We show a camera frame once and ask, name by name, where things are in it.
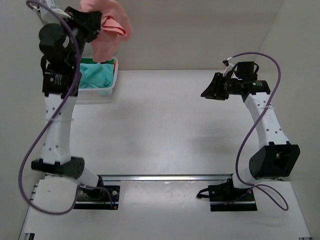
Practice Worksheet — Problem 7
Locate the pink t shirt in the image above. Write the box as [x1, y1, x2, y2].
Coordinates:
[80, 0, 133, 63]

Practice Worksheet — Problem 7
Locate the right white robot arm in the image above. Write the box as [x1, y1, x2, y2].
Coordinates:
[201, 71, 301, 204]

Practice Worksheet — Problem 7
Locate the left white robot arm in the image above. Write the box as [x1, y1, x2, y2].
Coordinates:
[31, 6, 103, 199]

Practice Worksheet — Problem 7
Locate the green t shirt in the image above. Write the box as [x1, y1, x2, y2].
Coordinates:
[80, 58, 96, 64]

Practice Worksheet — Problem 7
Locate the teal t shirt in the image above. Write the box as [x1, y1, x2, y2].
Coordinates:
[79, 63, 114, 89]

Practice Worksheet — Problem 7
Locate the white plastic basket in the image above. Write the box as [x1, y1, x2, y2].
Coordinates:
[78, 57, 119, 99]

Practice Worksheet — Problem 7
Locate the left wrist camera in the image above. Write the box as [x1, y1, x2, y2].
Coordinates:
[37, 0, 71, 26]

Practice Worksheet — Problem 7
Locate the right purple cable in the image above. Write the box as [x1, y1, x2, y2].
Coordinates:
[209, 51, 290, 211]

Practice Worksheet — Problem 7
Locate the purple cable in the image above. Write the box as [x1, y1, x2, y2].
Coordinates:
[18, 0, 118, 215]
[209, 51, 290, 211]

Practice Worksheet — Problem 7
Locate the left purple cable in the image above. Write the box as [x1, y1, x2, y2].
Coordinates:
[18, 0, 118, 215]

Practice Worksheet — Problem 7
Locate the aluminium rail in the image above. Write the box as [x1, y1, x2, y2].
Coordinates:
[98, 174, 233, 182]

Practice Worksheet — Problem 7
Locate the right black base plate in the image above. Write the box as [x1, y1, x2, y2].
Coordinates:
[196, 182, 258, 212]

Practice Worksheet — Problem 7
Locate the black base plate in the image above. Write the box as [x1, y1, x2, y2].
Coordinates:
[196, 182, 258, 212]
[74, 181, 121, 211]

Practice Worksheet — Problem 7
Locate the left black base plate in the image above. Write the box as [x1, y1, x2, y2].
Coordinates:
[74, 181, 121, 211]

